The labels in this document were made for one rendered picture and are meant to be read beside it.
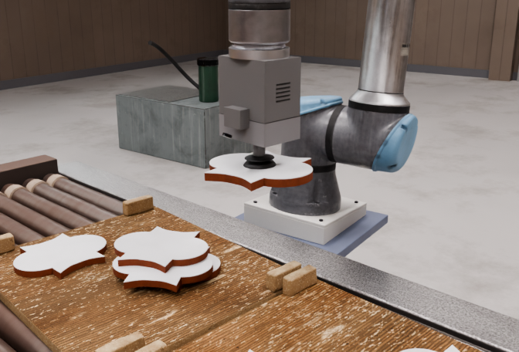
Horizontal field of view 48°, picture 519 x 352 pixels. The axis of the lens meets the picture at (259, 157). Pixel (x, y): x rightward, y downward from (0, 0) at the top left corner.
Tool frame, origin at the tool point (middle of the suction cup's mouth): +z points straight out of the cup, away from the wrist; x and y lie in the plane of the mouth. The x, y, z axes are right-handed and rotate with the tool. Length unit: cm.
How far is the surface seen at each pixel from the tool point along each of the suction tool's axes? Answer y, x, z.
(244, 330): 4.6, -7.0, 18.3
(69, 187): -67, 5, 20
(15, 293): -24.5, -24.2, 18.3
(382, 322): 15.6, 7.1, 18.3
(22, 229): -50, -13, 20
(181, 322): -2.4, -11.6, 18.3
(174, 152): -317, 210, 105
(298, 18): -674, 741, 35
